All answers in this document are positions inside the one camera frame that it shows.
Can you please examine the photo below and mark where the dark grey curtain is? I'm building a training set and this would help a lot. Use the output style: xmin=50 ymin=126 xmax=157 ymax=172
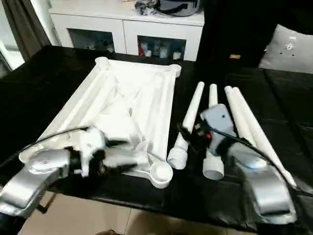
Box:
xmin=2 ymin=0 xmax=52 ymax=62

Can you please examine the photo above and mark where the grey bag with black strap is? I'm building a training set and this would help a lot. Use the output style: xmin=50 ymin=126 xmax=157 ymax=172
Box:
xmin=156 ymin=0 xmax=203 ymax=17

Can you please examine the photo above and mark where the white plastic table top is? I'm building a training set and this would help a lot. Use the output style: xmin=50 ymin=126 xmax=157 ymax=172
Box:
xmin=19 ymin=56 xmax=183 ymax=189

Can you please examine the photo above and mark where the white pillow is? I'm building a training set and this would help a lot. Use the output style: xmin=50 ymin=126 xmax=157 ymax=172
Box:
xmin=258 ymin=23 xmax=313 ymax=74

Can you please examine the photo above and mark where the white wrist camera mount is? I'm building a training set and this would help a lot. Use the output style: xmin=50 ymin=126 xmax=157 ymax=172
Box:
xmin=78 ymin=127 xmax=108 ymax=178
xmin=200 ymin=104 xmax=237 ymax=155

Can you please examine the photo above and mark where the white glass-door cabinet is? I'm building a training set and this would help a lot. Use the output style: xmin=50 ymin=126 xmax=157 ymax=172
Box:
xmin=48 ymin=0 xmax=205 ymax=62

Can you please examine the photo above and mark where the black metal table leg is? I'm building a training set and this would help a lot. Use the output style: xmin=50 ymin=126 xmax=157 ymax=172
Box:
xmin=39 ymin=193 xmax=53 ymax=214

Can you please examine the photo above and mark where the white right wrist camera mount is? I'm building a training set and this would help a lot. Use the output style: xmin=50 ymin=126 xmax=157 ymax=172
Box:
xmin=200 ymin=104 xmax=237 ymax=155

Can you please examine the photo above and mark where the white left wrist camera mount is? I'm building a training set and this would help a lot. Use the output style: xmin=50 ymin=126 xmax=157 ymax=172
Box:
xmin=78 ymin=127 xmax=108 ymax=178

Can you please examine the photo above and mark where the black table mat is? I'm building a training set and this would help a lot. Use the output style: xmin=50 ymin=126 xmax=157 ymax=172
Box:
xmin=0 ymin=45 xmax=313 ymax=231

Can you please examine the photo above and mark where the white plastic table leg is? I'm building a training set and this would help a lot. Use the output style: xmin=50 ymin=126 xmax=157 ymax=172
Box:
xmin=167 ymin=82 xmax=205 ymax=170
xmin=202 ymin=83 xmax=225 ymax=180
xmin=232 ymin=87 xmax=298 ymax=189
xmin=224 ymin=86 xmax=269 ymax=157

